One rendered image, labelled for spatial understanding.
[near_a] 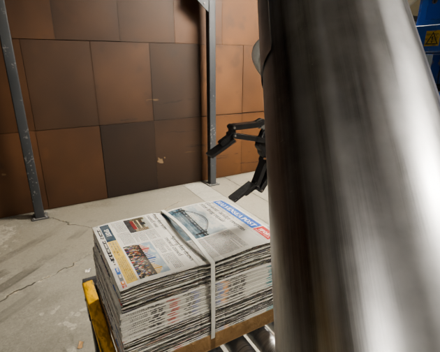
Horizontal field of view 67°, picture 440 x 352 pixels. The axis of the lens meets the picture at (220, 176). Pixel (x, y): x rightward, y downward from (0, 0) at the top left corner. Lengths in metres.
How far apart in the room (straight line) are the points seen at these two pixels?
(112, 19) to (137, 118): 0.97
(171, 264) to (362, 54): 0.57
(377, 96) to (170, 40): 3.67
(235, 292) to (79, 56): 3.08
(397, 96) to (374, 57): 0.02
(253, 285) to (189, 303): 0.16
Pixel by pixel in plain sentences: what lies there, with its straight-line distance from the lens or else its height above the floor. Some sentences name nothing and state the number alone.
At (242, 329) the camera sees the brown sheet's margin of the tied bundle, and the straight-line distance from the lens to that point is 0.85.
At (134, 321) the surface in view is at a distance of 0.70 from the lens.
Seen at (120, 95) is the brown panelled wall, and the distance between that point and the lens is 3.65.
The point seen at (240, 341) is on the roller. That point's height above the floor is 0.80.
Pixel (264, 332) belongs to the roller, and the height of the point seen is 0.80.
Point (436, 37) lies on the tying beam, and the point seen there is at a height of 1.50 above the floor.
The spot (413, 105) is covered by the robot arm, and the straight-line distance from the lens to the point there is 0.18.
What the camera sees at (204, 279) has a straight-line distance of 0.72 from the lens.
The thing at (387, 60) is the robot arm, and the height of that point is 1.41.
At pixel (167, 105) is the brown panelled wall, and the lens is 3.81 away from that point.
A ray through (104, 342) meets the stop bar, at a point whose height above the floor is 0.82.
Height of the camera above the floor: 1.41
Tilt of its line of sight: 19 degrees down
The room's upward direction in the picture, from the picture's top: straight up
